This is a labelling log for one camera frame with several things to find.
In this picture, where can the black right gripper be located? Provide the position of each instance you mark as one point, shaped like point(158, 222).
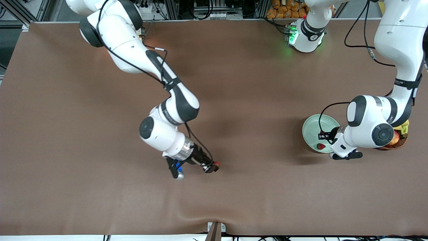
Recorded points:
point(198, 158)

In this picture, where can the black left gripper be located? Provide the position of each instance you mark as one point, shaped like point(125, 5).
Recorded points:
point(329, 135)

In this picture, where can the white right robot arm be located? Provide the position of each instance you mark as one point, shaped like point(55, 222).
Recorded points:
point(127, 43)

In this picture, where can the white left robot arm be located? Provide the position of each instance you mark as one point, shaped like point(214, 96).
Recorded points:
point(401, 40)

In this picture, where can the light green plate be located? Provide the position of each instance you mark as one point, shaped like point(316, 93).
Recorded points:
point(311, 134)

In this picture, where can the red apple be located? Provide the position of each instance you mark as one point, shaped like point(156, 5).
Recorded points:
point(397, 138)

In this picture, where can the brown wicker basket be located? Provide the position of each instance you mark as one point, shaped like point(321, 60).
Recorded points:
point(399, 144)

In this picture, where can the yellow banana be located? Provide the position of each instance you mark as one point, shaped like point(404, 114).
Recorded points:
point(404, 127)

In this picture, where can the brown table mat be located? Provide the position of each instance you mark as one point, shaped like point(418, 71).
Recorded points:
point(214, 83)

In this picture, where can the orange bread rolls pack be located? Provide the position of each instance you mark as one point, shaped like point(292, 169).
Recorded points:
point(284, 10)

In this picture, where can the white terminal block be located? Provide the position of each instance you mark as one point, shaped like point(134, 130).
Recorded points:
point(220, 15)

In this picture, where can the white power strip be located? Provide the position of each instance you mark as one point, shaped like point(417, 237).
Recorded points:
point(148, 9)

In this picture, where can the metal mount bracket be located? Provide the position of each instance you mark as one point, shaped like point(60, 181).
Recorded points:
point(215, 229)

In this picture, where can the aluminium frame profile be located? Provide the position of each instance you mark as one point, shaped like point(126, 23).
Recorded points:
point(43, 10)
point(172, 10)
point(18, 11)
point(262, 9)

